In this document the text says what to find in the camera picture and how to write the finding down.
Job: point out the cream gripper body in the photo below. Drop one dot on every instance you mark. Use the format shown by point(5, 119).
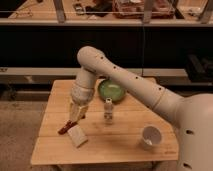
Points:
point(77, 112)

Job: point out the white ceramic cup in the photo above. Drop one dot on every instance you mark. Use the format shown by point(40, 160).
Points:
point(151, 137)

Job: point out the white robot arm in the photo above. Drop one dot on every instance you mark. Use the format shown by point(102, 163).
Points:
point(192, 116)

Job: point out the green ceramic bowl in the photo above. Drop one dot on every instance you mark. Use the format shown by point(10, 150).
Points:
point(108, 89)

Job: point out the small clear plastic bottle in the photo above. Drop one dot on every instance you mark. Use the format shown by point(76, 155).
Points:
point(108, 111)

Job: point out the wooden table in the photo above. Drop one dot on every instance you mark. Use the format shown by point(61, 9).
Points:
point(115, 143)

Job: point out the long metal workbench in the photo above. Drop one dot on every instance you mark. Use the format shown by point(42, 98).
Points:
point(171, 40)

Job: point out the red handled tool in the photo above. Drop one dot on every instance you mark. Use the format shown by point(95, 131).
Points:
point(70, 125)

